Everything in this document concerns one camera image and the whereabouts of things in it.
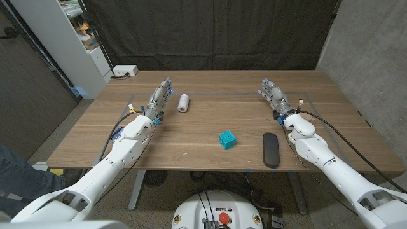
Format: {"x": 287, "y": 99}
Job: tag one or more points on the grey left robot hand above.
{"x": 157, "y": 103}

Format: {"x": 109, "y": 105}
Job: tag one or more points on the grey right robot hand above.
{"x": 277, "y": 98}

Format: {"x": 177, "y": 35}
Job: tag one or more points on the black glasses case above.
{"x": 271, "y": 149}

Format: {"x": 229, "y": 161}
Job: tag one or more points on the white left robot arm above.
{"x": 95, "y": 181}

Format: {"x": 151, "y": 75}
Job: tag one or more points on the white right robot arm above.
{"x": 343, "y": 181}

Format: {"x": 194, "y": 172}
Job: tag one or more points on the white thread spool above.
{"x": 183, "y": 102}

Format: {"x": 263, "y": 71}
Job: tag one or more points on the teal plastic block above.
{"x": 227, "y": 139}

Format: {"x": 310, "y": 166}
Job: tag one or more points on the white power strip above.
{"x": 125, "y": 70}

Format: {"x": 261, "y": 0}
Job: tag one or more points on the grey metal table leg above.
{"x": 136, "y": 187}
{"x": 297, "y": 194}

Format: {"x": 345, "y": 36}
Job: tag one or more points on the black fabric backdrop curtain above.
{"x": 206, "y": 31}

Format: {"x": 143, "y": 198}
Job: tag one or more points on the cardboard box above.
{"x": 90, "y": 41}

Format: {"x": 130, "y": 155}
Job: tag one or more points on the yellow toy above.
{"x": 82, "y": 28}

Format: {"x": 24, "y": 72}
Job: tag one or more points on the white robot torso base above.
{"x": 190, "y": 210}

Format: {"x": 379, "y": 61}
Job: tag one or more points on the white shelf cabinet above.
{"x": 57, "y": 47}

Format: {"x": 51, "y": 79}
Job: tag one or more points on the black power adapter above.
{"x": 276, "y": 219}

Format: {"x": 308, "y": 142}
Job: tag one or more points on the yellow floor item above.
{"x": 56, "y": 171}

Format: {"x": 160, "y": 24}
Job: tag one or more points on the red emergency stop button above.
{"x": 224, "y": 217}

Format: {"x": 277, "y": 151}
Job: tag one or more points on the person's leg in jeans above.
{"x": 19, "y": 178}

